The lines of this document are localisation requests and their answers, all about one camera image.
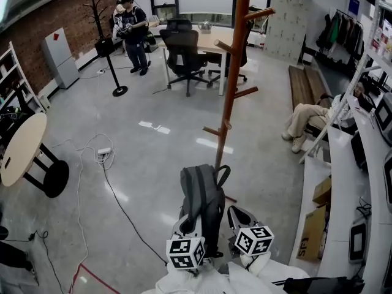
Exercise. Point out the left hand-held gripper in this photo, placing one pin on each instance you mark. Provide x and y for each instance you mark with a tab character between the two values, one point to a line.
185	250

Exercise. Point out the black coat rack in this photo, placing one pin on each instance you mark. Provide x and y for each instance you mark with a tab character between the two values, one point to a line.
107	61

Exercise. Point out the grey monitor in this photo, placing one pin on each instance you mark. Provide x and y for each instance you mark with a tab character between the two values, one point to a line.
384	115

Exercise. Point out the person's right forearm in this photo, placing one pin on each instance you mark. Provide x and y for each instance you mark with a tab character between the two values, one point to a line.
269	272

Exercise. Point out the metal kettle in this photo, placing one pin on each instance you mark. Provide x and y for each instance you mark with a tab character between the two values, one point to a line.
205	27

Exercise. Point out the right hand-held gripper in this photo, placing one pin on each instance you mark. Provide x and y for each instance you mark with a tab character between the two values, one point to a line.
254	240

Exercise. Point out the small cardboard box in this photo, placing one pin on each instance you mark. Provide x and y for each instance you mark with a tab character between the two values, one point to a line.
322	191

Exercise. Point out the grey backpack bag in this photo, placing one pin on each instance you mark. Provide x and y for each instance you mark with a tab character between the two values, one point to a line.
205	201

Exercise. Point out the blue poster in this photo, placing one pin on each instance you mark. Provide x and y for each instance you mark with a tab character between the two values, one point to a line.
354	5

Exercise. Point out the white power strip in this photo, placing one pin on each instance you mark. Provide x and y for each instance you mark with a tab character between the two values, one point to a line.
104	151

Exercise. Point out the black and white device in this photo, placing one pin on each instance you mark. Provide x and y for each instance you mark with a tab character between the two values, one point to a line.
358	243

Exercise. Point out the white counter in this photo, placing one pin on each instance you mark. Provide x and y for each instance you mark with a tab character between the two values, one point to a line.
343	176

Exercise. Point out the white shelf unit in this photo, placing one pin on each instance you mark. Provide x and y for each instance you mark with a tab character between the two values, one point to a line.
12	72

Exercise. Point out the black bag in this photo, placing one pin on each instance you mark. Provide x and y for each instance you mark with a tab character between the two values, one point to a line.
104	47

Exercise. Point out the round wooden table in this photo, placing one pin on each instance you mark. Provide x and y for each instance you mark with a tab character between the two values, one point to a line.
23	145

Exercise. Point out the wooden bench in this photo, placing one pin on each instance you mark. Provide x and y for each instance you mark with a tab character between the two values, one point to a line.
301	86

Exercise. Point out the brown wooden coat rack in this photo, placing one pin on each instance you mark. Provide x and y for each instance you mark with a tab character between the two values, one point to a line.
234	60

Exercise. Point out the black office chair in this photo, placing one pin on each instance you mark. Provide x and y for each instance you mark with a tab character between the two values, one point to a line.
242	57
183	51

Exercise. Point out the large cardboard box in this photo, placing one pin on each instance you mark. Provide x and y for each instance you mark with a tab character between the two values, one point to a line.
314	234

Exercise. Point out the wooden desk with white legs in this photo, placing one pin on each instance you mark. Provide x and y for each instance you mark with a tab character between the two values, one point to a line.
211	41

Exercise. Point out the white metal shelf frame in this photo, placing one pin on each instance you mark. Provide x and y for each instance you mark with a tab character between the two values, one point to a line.
358	69

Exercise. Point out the clothes rack with coats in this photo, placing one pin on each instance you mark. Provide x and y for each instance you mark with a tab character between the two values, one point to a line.
343	32

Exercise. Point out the white patterned panel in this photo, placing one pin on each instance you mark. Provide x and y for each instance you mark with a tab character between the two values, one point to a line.
288	23

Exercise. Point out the person's left forearm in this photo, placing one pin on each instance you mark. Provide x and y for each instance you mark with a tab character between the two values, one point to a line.
190	282

